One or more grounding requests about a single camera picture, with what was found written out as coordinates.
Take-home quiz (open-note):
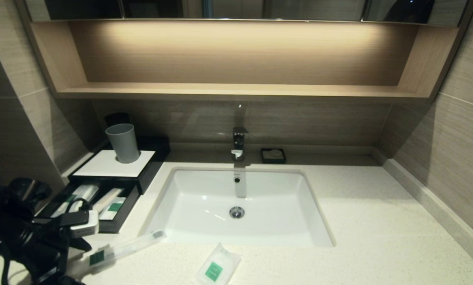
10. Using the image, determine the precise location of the dental kit packet green label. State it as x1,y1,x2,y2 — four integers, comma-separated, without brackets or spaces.
68,230,168,277

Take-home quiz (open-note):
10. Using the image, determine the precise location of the clear toothbrush packet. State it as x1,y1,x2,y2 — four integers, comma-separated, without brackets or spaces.
68,183,101,212

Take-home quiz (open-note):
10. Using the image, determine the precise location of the black box with white top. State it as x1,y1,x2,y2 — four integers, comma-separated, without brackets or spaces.
68,136,171,195

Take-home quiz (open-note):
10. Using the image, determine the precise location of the small white packet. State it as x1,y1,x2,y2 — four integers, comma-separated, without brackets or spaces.
51,194,78,219

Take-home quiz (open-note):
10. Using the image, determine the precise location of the white packet green label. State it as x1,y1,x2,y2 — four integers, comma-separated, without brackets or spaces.
101,199,127,220

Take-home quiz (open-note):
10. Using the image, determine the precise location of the long white wrapped packet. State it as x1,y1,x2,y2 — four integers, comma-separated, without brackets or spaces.
92,188,123,216

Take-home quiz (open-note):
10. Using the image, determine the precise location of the grey plastic cup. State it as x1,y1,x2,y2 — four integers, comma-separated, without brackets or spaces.
105,123,140,163

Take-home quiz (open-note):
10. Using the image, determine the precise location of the white sink basin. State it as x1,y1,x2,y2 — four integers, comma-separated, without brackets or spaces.
139,166,335,248

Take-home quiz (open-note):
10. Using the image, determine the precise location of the small sachet green label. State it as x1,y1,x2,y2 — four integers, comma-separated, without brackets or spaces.
196,243,242,285

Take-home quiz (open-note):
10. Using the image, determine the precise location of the chrome faucet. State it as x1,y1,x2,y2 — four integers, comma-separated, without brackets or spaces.
231,104,250,162

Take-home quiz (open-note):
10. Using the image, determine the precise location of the black soap dish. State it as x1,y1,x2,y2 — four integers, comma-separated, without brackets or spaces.
260,148,286,164

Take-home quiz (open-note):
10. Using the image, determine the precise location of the mirror cabinet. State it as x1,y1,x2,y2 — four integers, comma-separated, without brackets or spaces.
25,0,470,27

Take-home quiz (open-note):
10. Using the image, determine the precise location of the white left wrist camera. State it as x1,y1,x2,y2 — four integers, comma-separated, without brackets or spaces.
60,210,99,239

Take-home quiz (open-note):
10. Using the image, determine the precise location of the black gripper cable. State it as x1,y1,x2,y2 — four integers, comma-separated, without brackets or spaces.
64,197,92,214

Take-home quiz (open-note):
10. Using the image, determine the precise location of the wooden wall shelf niche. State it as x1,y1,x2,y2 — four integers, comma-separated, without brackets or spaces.
15,0,473,103

